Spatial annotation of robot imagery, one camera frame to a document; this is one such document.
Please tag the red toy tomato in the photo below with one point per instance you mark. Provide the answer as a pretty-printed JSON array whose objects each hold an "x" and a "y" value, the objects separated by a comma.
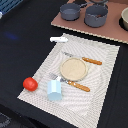
[{"x": 30, "y": 84}]

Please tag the beige bowl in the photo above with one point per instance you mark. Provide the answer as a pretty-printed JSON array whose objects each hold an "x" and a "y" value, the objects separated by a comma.
[{"x": 124, "y": 16}]

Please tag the light blue toy carton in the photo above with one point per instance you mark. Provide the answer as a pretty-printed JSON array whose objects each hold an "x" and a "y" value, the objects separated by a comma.
[{"x": 54, "y": 90}]

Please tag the orange handled toy knife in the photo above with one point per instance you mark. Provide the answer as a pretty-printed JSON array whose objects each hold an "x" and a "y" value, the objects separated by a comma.
[{"x": 84, "y": 58}]

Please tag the small grey pot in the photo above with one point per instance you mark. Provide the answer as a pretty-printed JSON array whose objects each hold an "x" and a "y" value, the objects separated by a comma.
[{"x": 70, "y": 11}]

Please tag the beige woven placemat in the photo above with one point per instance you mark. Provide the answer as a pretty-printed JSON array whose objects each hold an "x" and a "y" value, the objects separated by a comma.
[{"x": 79, "y": 108}]

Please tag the brown wooden board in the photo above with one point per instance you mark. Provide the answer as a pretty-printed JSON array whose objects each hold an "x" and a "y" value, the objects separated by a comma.
[{"x": 110, "y": 30}]

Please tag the large grey pot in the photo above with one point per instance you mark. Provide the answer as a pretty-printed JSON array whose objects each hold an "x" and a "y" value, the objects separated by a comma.
[{"x": 95, "y": 8}]

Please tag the round wooden plate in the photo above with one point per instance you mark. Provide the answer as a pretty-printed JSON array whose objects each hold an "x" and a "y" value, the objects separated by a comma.
[{"x": 73, "y": 69}]

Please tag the orange handled toy fork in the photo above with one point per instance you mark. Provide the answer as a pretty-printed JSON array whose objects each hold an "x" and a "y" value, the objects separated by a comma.
[{"x": 79, "y": 86}]

